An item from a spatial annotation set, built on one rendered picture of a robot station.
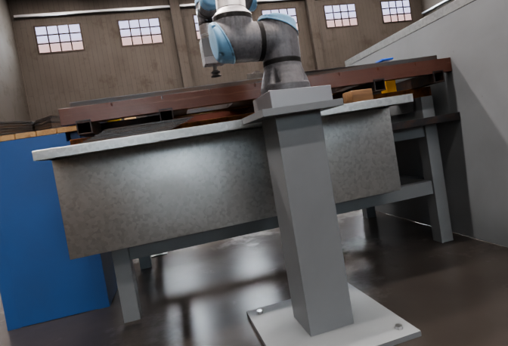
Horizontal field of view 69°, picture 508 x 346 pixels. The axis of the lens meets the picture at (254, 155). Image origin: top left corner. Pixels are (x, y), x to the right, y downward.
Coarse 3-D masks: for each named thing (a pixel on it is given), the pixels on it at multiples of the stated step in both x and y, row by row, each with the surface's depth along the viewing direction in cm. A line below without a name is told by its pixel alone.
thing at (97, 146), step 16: (400, 96) 135; (336, 112) 130; (352, 112) 153; (192, 128) 120; (208, 128) 121; (224, 128) 122; (240, 128) 143; (80, 144) 112; (96, 144) 113; (112, 144) 114; (128, 144) 115; (144, 144) 135
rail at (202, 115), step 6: (228, 108) 213; (234, 108) 214; (240, 108) 215; (246, 108) 214; (192, 114) 209; (198, 114) 210; (204, 114) 209; (210, 114) 210; (216, 114) 211; (222, 114) 211; (228, 114) 212; (234, 114) 213; (240, 114) 214; (192, 120) 208; (198, 120) 208
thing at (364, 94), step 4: (368, 88) 143; (348, 92) 141; (352, 92) 140; (356, 92) 140; (360, 92) 141; (364, 92) 142; (368, 92) 143; (372, 92) 143; (344, 96) 144; (348, 96) 142; (352, 96) 140; (356, 96) 140; (360, 96) 141; (364, 96) 142; (368, 96) 143; (372, 96) 143; (344, 100) 144; (348, 100) 142; (352, 100) 140; (356, 100) 140; (360, 100) 141
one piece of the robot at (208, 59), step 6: (204, 36) 146; (204, 42) 146; (204, 48) 146; (210, 48) 146; (204, 54) 146; (210, 54) 146; (204, 60) 147; (210, 60) 146; (216, 60) 147; (204, 66) 151; (210, 66) 152; (216, 66) 150
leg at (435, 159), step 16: (416, 112) 170; (432, 112) 167; (432, 128) 167; (432, 144) 167; (432, 160) 167; (432, 176) 167; (432, 208) 170; (448, 208) 169; (432, 224) 172; (448, 224) 169; (448, 240) 169
